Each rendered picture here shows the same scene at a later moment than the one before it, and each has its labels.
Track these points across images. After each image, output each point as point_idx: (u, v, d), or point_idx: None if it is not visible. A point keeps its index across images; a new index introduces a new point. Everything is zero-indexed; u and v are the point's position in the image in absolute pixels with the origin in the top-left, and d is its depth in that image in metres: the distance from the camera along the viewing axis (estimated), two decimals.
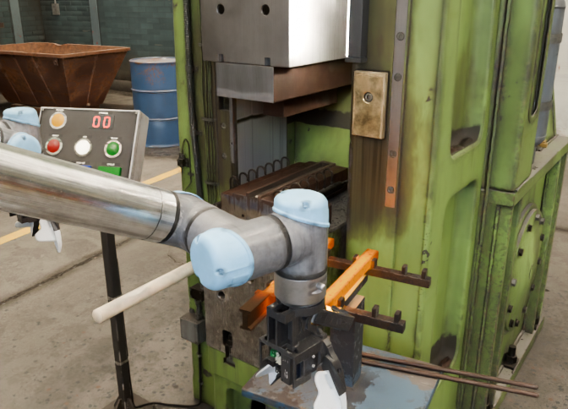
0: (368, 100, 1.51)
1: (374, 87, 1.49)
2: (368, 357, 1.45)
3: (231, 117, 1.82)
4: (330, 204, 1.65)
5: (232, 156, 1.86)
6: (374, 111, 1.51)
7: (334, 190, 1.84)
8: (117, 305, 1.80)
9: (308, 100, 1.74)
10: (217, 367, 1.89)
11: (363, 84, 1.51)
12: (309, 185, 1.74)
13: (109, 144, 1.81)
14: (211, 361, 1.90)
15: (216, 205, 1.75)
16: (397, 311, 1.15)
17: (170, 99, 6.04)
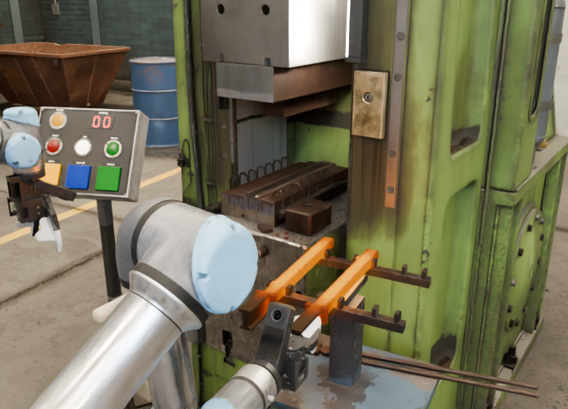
0: (368, 100, 1.51)
1: (374, 87, 1.49)
2: (368, 357, 1.45)
3: (231, 117, 1.82)
4: (330, 204, 1.65)
5: (232, 156, 1.86)
6: (374, 111, 1.51)
7: (334, 190, 1.84)
8: (117, 305, 1.80)
9: (308, 100, 1.74)
10: (217, 367, 1.89)
11: (363, 84, 1.51)
12: (309, 185, 1.74)
13: (109, 144, 1.81)
14: (211, 361, 1.90)
15: (216, 205, 1.75)
16: (397, 311, 1.15)
17: (170, 99, 6.04)
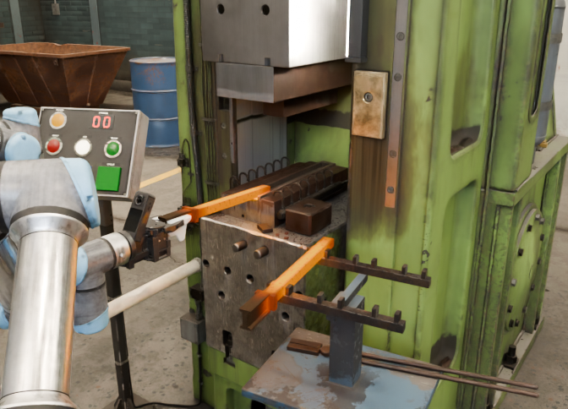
0: (368, 100, 1.51)
1: (374, 87, 1.49)
2: (368, 357, 1.45)
3: (231, 117, 1.82)
4: (330, 204, 1.65)
5: (232, 156, 1.86)
6: (374, 111, 1.51)
7: (334, 190, 1.84)
8: (117, 305, 1.80)
9: (308, 100, 1.74)
10: (217, 367, 1.89)
11: (363, 84, 1.51)
12: (309, 185, 1.74)
13: (109, 144, 1.81)
14: (211, 361, 1.90)
15: None
16: (397, 311, 1.15)
17: (170, 99, 6.04)
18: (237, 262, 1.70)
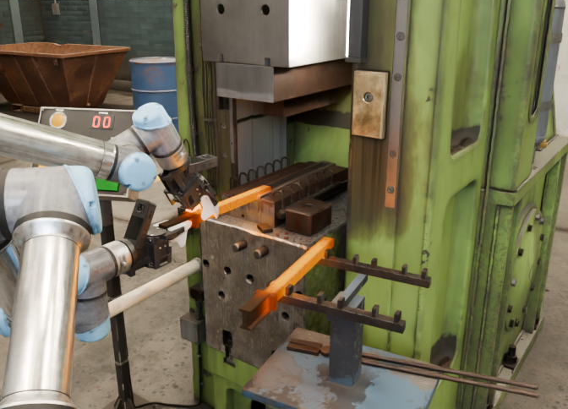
0: (368, 100, 1.51)
1: (374, 87, 1.49)
2: (368, 357, 1.45)
3: (231, 117, 1.82)
4: (330, 204, 1.65)
5: (232, 156, 1.86)
6: (374, 111, 1.51)
7: (334, 190, 1.84)
8: (117, 305, 1.80)
9: (308, 100, 1.74)
10: (217, 367, 1.89)
11: (363, 84, 1.51)
12: (309, 185, 1.74)
13: None
14: (211, 361, 1.90)
15: None
16: (397, 311, 1.15)
17: (170, 99, 6.04)
18: (237, 262, 1.70)
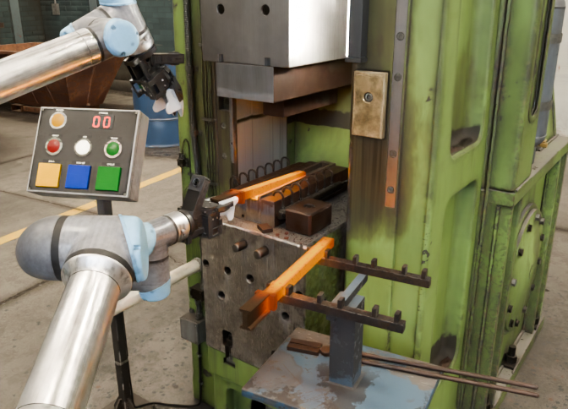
0: (368, 100, 1.51)
1: (374, 87, 1.49)
2: (368, 357, 1.45)
3: (231, 117, 1.82)
4: (330, 204, 1.65)
5: (232, 156, 1.86)
6: (374, 111, 1.51)
7: (334, 190, 1.84)
8: (117, 305, 1.80)
9: (308, 100, 1.74)
10: (217, 367, 1.89)
11: (363, 84, 1.51)
12: (309, 185, 1.74)
13: (109, 144, 1.81)
14: (211, 361, 1.90)
15: None
16: (397, 311, 1.15)
17: None
18: (237, 262, 1.70)
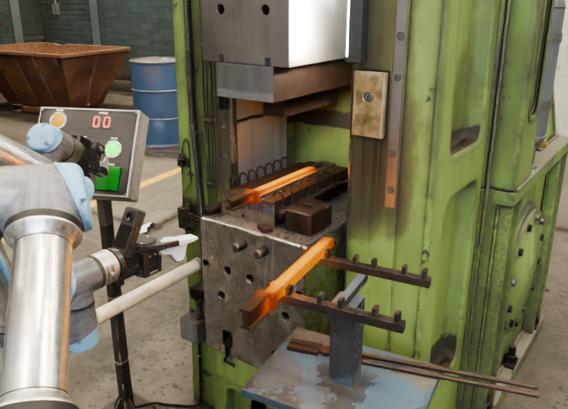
0: (368, 100, 1.51)
1: (374, 87, 1.49)
2: (368, 357, 1.45)
3: (231, 117, 1.82)
4: (330, 204, 1.65)
5: (232, 156, 1.86)
6: (374, 111, 1.51)
7: (334, 190, 1.84)
8: (117, 305, 1.80)
9: (308, 100, 1.74)
10: (217, 367, 1.89)
11: (363, 84, 1.51)
12: (309, 185, 1.74)
13: (109, 144, 1.81)
14: (211, 361, 1.90)
15: (216, 205, 1.75)
16: (397, 311, 1.15)
17: (170, 99, 6.04)
18: (237, 262, 1.70)
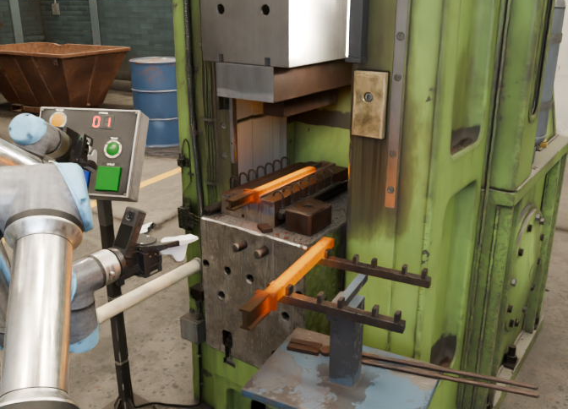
0: (368, 100, 1.51)
1: (374, 87, 1.49)
2: (368, 357, 1.45)
3: (231, 117, 1.82)
4: (330, 204, 1.65)
5: (232, 156, 1.86)
6: (374, 111, 1.51)
7: (334, 190, 1.84)
8: (117, 305, 1.80)
9: (308, 100, 1.74)
10: (217, 367, 1.89)
11: (363, 84, 1.51)
12: (309, 185, 1.74)
13: (109, 144, 1.81)
14: (211, 361, 1.90)
15: (216, 205, 1.75)
16: (397, 311, 1.15)
17: (170, 99, 6.04)
18: (237, 262, 1.70)
